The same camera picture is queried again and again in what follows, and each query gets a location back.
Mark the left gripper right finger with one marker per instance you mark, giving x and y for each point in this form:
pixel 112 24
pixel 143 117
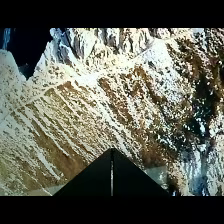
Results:
pixel 131 180

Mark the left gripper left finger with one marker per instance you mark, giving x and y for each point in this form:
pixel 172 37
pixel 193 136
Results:
pixel 93 180

